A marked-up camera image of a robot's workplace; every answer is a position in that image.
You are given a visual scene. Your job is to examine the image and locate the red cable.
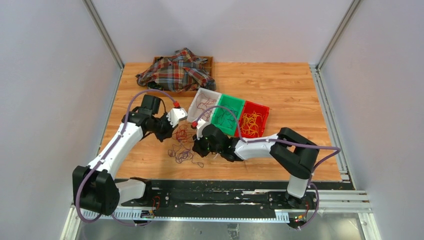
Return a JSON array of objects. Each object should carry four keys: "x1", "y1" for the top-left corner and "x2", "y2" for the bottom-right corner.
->
[{"x1": 195, "y1": 92, "x2": 218, "y2": 120}]

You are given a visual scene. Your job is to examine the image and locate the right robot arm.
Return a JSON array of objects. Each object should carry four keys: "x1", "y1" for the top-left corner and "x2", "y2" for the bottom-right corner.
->
[{"x1": 192, "y1": 124, "x2": 320, "y2": 209}]

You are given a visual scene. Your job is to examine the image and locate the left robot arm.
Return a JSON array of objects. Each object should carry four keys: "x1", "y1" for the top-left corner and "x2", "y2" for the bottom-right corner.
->
[{"x1": 72, "y1": 94, "x2": 188, "y2": 217}]

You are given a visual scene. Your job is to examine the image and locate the green plastic bin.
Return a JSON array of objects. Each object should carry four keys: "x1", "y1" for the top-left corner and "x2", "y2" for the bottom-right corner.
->
[{"x1": 211, "y1": 94, "x2": 246, "y2": 136}]

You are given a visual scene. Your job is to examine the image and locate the white plastic bin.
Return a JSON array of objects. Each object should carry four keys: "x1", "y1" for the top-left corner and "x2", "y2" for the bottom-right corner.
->
[{"x1": 186, "y1": 88, "x2": 222, "y2": 123}]

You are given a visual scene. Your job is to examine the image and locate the red plastic bin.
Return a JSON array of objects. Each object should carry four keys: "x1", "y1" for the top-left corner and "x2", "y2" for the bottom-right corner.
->
[{"x1": 238, "y1": 101, "x2": 270, "y2": 138}]

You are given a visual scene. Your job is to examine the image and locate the plaid shirt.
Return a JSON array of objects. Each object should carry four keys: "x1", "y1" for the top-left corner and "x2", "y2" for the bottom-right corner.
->
[{"x1": 135, "y1": 47, "x2": 217, "y2": 93}]

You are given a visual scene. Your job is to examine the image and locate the wooden tray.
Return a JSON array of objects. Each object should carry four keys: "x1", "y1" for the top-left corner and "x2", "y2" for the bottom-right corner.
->
[{"x1": 146, "y1": 55, "x2": 215, "y2": 98}]

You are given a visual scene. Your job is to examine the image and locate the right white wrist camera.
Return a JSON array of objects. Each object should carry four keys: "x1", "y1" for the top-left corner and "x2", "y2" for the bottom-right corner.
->
[{"x1": 191, "y1": 118, "x2": 210, "y2": 140}]

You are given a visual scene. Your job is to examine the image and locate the yellow cables in red bin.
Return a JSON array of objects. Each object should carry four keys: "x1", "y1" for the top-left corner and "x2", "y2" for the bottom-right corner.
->
[{"x1": 239, "y1": 111, "x2": 267, "y2": 137}]

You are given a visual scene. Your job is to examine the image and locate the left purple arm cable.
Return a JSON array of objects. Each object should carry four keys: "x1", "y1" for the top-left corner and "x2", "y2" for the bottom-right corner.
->
[{"x1": 74, "y1": 88, "x2": 181, "y2": 228}]

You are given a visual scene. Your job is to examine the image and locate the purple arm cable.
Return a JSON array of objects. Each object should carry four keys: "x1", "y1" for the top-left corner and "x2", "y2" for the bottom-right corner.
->
[
  {"x1": 74, "y1": 88, "x2": 181, "y2": 228},
  {"x1": 191, "y1": 105, "x2": 341, "y2": 230}
]

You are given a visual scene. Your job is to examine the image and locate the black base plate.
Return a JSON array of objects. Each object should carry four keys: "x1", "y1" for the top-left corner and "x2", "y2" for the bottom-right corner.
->
[{"x1": 120, "y1": 179, "x2": 320, "y2": 220}]

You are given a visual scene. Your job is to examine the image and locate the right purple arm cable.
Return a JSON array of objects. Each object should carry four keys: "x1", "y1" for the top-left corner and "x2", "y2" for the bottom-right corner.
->
[{"x1": 191, "y1": 105, "x2": 341, "y2": 230}]

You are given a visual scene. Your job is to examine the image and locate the aluminium frame rail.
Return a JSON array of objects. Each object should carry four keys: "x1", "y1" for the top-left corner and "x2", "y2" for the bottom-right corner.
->
[{"x1": 61, "y1": 182, "x2": 380, "y2": 240}]

